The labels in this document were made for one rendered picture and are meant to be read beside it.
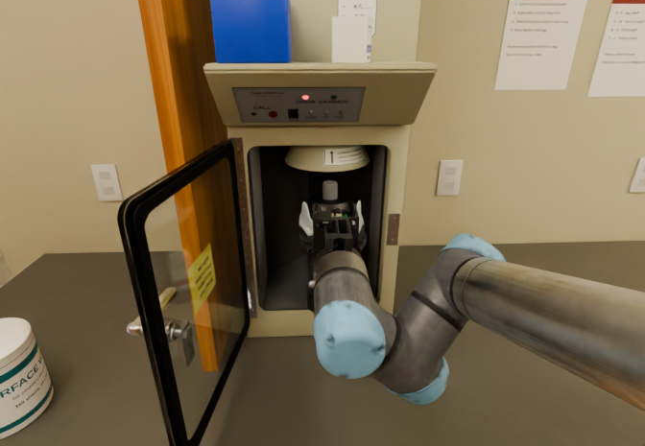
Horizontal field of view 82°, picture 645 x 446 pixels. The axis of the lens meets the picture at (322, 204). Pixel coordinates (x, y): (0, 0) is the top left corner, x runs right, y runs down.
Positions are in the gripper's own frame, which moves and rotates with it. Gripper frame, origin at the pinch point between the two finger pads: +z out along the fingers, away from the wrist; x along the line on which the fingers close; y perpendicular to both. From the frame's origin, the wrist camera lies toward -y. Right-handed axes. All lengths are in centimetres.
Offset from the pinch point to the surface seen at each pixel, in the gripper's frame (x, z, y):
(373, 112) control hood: -6.6, -3.6, 20.7
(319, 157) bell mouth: 2.0, 3.2, 11.0
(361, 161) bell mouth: -6.3, 5.0, 9.5
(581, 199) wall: -85, 42, -18
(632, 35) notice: -86, 45, 30
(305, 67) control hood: 4.1, -9.8, 28.2
